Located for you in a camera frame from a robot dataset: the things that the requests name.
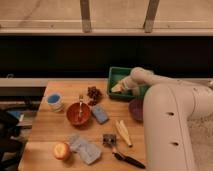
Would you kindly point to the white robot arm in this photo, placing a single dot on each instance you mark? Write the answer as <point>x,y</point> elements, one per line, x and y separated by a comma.
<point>167,105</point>

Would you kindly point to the green plastic tray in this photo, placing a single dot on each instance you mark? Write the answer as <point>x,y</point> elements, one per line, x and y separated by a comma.
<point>115,75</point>

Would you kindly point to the fork in orange bowl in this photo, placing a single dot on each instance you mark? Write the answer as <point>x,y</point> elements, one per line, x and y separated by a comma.
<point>80,107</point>

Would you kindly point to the blue sponge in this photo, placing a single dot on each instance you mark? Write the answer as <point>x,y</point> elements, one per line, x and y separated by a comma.
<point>100,115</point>

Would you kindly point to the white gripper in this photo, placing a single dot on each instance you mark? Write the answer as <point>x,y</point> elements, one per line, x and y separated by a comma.
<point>126,84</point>

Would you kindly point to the orange bowl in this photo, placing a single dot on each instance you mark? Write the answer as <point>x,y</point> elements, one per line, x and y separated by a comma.
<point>72,114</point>

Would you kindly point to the gray crumpled cloth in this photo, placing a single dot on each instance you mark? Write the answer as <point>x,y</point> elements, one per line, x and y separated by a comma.
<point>87,151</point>

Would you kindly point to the black handled spatula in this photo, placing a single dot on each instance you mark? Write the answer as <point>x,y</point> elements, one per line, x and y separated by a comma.
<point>110,140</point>

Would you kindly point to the black chair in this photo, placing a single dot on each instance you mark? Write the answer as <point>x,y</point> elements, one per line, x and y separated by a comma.
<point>7,144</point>

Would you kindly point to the bunch of dark grapes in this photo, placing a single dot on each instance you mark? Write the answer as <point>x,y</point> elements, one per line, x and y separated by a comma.
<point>95,95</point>

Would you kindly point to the white cup blue lid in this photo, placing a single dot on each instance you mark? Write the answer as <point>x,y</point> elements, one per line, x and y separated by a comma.
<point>54,102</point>

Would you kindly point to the red yellow apple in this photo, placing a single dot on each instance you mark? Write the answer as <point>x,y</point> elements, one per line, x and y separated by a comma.
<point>61,151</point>

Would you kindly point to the purple bowl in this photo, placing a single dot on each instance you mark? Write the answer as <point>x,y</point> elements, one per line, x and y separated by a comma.
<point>136,109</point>

